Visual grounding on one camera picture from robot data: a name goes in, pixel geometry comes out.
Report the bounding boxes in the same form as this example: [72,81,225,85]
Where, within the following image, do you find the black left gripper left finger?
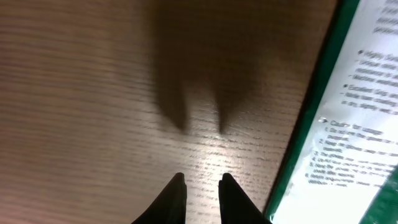
[132,172,187,224]

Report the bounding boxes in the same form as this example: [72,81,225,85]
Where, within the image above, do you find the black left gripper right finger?
[218,173,271,224]

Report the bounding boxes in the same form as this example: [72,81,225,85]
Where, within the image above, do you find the green 3M gloves package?
[265,0,397,224]

